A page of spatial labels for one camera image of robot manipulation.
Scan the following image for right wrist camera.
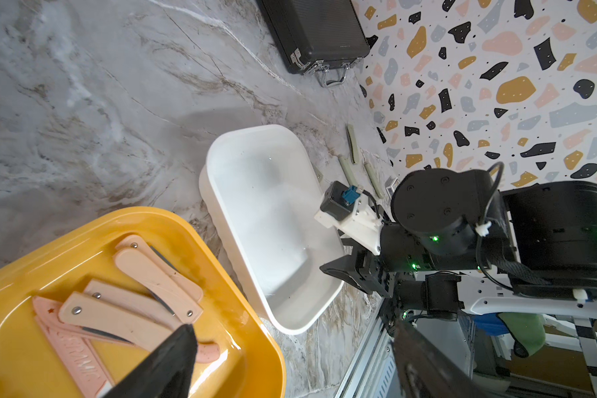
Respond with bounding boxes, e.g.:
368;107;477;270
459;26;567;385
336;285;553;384
314;181;385;256

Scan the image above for long pink fruit knife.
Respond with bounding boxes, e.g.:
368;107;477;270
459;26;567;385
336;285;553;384
32;278;221;364

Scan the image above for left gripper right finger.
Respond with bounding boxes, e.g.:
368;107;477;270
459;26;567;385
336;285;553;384
392;321;487;397

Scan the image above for yellow storage box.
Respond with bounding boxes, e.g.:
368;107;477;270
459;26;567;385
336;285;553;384
0;207;287;397

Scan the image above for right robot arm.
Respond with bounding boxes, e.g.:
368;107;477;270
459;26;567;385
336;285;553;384
315;163;597;323

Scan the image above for pink folding knife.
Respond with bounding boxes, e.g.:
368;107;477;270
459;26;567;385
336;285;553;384
58;292;172;352
114;248;203;324

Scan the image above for black carrying case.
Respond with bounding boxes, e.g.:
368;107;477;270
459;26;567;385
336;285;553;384
257;0;370;88

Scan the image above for pink folding knife angled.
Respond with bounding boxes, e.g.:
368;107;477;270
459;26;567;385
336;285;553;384
114;235;204;303

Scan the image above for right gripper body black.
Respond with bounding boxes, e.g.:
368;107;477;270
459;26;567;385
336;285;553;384
320;223;428;298

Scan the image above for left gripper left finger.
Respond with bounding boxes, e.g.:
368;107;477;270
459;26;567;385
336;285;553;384
104;324;198;398

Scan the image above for aluminium mounting rail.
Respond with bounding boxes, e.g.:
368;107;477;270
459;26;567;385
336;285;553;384
335;299;406;398

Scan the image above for white storage box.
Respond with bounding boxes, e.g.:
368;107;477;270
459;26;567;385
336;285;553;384
199;124;344;335

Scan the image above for green folding knife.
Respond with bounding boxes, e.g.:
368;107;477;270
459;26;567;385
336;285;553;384
338;155;358;187
346;124;360;164
363;162;384;199

